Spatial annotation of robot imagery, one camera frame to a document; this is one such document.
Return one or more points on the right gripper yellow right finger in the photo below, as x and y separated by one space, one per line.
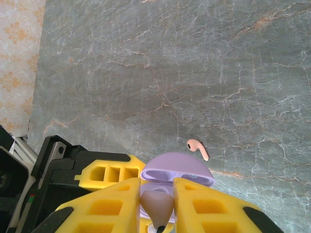
209 211

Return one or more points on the purple earbud charging case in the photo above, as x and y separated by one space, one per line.
175 165

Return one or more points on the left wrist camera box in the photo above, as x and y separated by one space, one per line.
12 174

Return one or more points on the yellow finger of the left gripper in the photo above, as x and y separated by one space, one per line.
111 173

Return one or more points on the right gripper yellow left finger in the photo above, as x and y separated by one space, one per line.
104 208

